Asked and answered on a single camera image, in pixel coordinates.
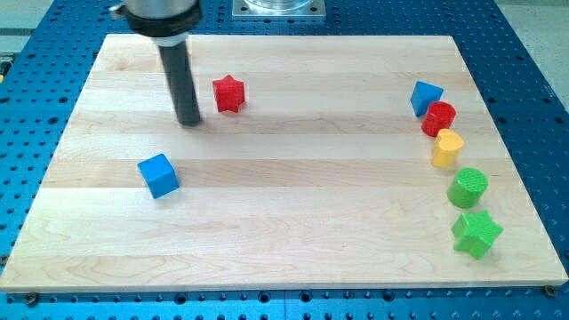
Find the blue triangle block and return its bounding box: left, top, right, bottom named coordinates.
left=410, top=81, right=444, bottom=117

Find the yellow heart block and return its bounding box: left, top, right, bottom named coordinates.
left=431, top=129, right=465, bottom=168

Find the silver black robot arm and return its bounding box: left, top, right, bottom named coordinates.
left=109, top=0, right=202, bottom=126

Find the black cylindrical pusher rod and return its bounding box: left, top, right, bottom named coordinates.
left=158, top=42, right=202, bottom=126

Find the red star block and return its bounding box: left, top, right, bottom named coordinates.
left=212, top=75, right=245, bottom=113

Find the green cylinder block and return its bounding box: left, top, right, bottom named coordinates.
left=446, top=167, right=488, bottom=209

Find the light wooden board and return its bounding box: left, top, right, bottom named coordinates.
left=1, top=35, right=567, bottom=293

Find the red cylinder block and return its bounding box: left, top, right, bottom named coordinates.
left=421, top=101, right=456, bottom=137

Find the blue perforated metal table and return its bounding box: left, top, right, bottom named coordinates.
left=1, top=0, right=568, bottom=319

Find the blue cube block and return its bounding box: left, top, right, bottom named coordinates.
left=137, top=154, right=180, bottom=199

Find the green star block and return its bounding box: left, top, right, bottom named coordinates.
left=451, top=211, right=503, bottom=260

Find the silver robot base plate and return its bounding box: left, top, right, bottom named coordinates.
left=232, top=0, right=326, bottom=19

